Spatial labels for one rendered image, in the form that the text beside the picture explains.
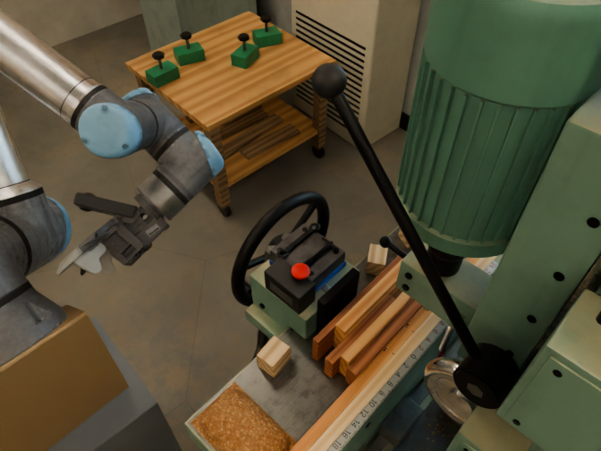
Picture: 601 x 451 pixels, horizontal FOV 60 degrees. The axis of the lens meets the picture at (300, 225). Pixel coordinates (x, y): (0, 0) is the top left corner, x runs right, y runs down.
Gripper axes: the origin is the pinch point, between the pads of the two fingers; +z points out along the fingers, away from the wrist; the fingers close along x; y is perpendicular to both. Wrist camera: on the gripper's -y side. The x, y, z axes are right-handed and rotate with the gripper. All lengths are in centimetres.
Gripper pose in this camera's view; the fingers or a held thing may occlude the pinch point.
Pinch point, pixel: (66, 272)
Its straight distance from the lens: 108.6
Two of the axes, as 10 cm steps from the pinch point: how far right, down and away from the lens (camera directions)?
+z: -6.9, 7.1, -1.6
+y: 7.2, 7.0, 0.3
